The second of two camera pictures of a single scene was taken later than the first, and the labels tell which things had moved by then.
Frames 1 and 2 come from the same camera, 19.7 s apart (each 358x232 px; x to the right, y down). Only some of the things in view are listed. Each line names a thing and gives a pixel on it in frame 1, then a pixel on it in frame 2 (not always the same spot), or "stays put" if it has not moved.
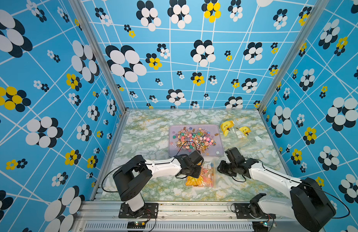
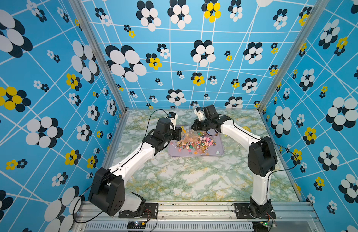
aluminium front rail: (105, 216) stays put
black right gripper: (221, 168) → (196, 128)
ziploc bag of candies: (207, 178) → (189, 135)
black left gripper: (198, 172) → (177, 131)
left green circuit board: (136, 224) stays put
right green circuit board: (261, 226) stays put
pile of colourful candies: (198, 138) stays put
